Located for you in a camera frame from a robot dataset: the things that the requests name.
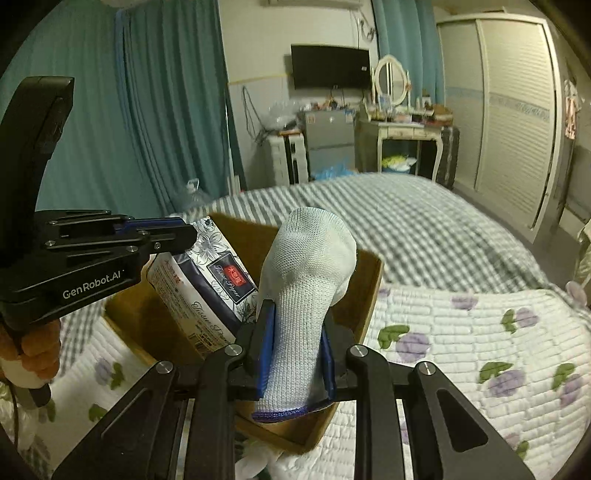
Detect blue plastic bag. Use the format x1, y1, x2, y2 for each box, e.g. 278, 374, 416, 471
314, 159, 359, 184

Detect white plastic drawer unit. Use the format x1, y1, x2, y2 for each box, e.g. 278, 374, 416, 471
267, 133, 309, 188

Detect narrow teal curtain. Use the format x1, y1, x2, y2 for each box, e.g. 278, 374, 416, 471
372, 0, 437, 108

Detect wide teal curtain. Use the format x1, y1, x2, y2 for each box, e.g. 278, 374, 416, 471
0, 0, 246, 223

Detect person's left hand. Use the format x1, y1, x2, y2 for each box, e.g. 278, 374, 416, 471
0, 319, 62, 393

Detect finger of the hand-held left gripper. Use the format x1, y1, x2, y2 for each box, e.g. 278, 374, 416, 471
134, 223, 199, 256
121, 215, 186, 232

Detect clear plastic bags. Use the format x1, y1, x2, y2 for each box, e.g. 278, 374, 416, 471
268, 99, 305, 136

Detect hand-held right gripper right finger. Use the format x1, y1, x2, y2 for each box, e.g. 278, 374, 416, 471
321, 318, 571, 480

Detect white knitted sock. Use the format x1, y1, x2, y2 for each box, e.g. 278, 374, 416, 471
252, 208, 359, 424

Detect yellow white bag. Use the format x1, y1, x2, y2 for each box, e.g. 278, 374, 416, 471
380, 154, 417, 174

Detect grey checkered blanket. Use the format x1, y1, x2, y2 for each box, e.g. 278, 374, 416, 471
59, 172, 562, 370

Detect white slatted wardrobe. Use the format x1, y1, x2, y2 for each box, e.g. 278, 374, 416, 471
436, 16, 574, 244

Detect black wall television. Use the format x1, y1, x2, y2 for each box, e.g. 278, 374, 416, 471
291, 44, 372, 91

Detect floral tissue pack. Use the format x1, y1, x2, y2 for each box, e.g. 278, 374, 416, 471
147, 217, 259, 361

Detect white cloth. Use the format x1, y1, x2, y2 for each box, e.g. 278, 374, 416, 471
239, 438, 289, 480

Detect brown cardboard box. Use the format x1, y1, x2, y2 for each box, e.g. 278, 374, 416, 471
103, 212, 385, 456

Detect white dressing table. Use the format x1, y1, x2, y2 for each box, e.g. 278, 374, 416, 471
355, 107, 451, 179

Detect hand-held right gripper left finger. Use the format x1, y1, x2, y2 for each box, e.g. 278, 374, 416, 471
51, 299, 279, 480

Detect white oval vanity mirror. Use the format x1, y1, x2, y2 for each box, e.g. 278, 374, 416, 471
373, 54, 411, 110

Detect floral white quilt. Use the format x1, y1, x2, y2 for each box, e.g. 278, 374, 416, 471
0, 281, 591, 480

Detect grey mini fridge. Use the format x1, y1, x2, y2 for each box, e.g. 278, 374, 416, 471
302, 110, 356, 174

